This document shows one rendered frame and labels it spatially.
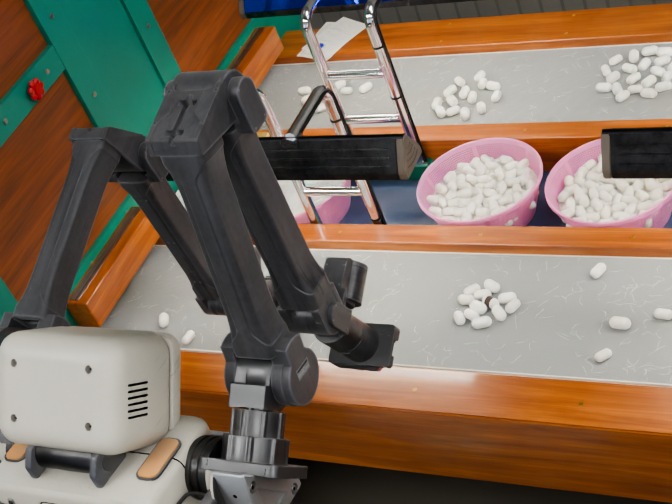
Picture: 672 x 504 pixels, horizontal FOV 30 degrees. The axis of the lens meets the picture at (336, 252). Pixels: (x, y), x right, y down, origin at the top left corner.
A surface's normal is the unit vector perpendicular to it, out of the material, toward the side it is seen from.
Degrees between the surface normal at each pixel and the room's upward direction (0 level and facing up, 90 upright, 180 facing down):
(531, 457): 90
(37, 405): 48
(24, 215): 90
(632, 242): 0
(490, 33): 0
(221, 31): 90
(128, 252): 90
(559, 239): 0
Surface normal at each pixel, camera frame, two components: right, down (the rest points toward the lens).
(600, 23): -0.32, -0.72
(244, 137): 0.91, 0.22
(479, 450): -0.36, 0.69
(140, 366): 0.88, 0.03
